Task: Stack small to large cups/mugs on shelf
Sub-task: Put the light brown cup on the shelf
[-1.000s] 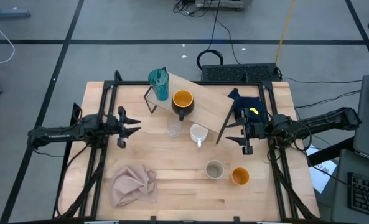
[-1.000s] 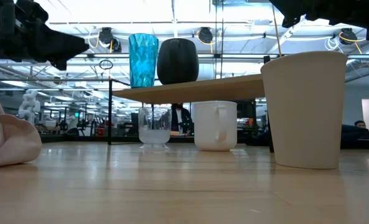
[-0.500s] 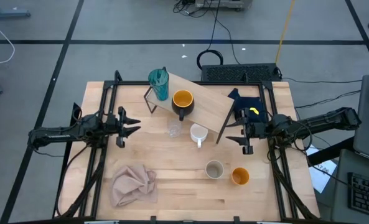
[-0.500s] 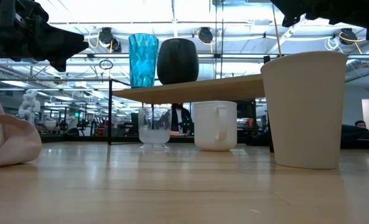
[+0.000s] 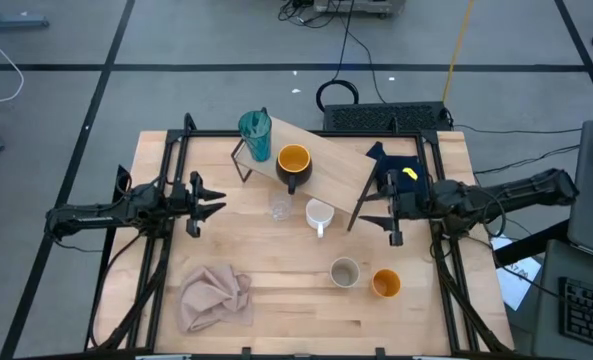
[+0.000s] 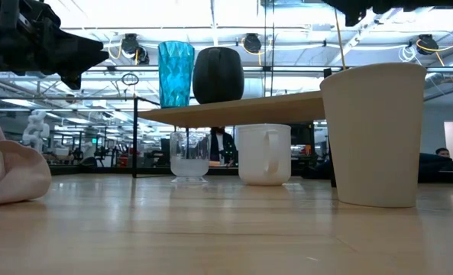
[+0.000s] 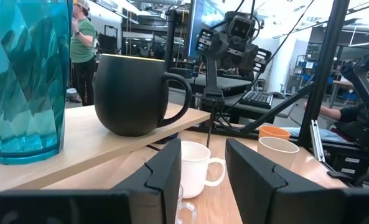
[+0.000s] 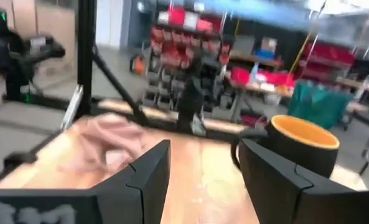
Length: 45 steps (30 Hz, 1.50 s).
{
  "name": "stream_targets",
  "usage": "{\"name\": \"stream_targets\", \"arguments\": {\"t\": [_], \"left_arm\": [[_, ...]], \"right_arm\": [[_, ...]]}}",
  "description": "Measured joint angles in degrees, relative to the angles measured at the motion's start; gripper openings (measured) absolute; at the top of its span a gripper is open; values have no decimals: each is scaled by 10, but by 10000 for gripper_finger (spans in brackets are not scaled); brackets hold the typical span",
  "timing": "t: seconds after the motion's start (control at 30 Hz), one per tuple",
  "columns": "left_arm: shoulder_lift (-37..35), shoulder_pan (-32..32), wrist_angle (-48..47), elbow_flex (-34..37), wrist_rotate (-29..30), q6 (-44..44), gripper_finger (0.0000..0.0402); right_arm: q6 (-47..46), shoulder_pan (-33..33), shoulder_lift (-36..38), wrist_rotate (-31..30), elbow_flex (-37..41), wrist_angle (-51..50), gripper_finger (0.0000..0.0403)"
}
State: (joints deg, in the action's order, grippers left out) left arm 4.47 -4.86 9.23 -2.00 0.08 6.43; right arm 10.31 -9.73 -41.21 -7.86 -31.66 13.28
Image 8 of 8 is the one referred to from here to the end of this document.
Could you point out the person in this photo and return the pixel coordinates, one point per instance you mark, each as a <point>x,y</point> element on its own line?
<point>192,93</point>

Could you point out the red bin storage rack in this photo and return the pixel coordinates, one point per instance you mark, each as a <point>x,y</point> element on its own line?
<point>175,46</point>

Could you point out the pink cloth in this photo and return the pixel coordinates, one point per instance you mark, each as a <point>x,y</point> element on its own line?
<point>109,146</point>

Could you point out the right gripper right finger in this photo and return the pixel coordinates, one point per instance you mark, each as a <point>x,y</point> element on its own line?
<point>290,199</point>

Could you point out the black mug orange inside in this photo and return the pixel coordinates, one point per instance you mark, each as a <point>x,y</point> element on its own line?
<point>302,155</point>

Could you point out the cluttered workbench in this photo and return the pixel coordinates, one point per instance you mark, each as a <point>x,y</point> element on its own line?
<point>262,81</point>

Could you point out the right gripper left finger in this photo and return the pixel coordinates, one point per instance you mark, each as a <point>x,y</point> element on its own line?
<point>134,193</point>

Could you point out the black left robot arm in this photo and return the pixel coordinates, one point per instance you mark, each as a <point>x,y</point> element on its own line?
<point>7,62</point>

